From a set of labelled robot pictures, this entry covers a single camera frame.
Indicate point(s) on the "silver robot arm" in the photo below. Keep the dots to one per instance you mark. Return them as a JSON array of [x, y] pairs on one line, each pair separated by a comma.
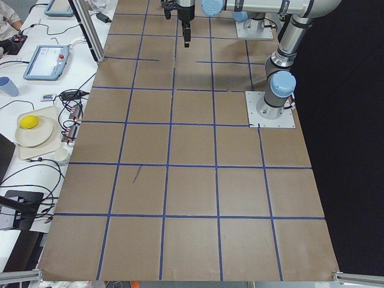
[[281, 83], [249, 21]]

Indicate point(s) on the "beige square tray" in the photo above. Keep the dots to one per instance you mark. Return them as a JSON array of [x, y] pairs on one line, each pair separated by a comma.
[[51, 144]]

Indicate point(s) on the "white paper cup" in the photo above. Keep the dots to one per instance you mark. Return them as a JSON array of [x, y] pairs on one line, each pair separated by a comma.
[[61, 156]]

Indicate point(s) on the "aluminium frame post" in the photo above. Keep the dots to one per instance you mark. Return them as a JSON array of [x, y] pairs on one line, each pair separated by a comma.
[[84, 20]]

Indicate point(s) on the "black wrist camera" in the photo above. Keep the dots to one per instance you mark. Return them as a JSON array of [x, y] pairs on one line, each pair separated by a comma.
[[168, 7]]

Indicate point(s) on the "light blue plastic cup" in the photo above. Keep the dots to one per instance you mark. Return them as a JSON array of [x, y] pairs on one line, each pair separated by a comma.
[[8, 86]]

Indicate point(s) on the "black power adapter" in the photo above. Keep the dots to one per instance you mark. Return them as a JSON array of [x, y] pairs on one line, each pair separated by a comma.
[[104, 18]]

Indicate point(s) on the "blue teach pendant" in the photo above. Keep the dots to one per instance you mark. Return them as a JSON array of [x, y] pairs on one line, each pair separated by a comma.
[[59, 8], [47, 63]]

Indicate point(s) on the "yellow lemon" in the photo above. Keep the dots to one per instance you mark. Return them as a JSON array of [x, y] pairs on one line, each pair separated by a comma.
[[29, 122]]

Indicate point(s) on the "beige round plate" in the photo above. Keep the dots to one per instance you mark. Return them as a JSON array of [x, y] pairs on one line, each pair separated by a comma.
[[36, 136]]

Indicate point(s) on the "near blue teach pendant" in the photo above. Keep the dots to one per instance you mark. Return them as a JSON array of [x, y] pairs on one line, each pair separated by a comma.
[[47, 63]]

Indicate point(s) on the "brown paper table cover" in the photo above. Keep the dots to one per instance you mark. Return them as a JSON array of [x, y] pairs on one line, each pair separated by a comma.
[[167, 179]]

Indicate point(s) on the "far blue teach pendant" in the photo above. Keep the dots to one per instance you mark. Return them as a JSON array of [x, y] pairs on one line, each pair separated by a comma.
[[59, 8]]

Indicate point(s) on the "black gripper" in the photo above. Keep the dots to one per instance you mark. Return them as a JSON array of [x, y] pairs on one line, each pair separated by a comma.
[[183, 13]]

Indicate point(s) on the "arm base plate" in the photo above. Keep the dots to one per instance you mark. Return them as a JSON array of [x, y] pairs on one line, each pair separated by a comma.
[[261, 115], [266, 35]]

